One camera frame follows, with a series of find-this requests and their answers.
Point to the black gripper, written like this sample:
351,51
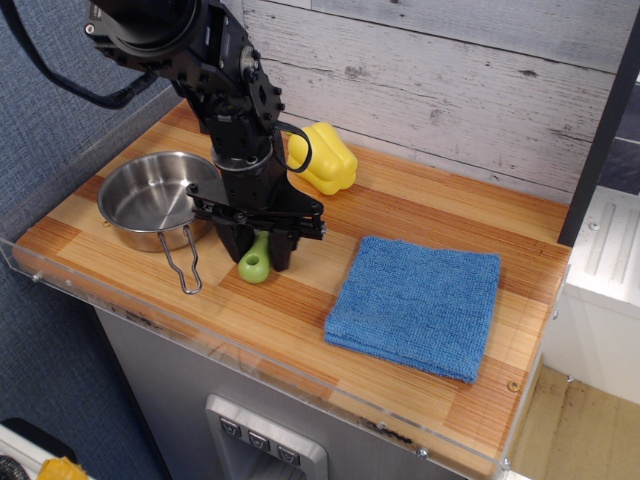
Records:
260,198

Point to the clear acrylic table guard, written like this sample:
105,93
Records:
278,327

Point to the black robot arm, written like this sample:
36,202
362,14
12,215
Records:
207,55

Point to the stainless steel pot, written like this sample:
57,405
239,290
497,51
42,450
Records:
146,200

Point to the grey toy fridge cabinet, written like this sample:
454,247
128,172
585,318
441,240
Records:
212,418

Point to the black right upright post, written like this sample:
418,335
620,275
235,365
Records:
614,109

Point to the white side cabinet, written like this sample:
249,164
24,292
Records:
593,335

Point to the green handled grey spatula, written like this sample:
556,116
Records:
254,266

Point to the blue folded cloth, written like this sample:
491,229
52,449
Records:
429,309

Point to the yellow toy bell pepper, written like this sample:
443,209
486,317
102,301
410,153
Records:
333,166

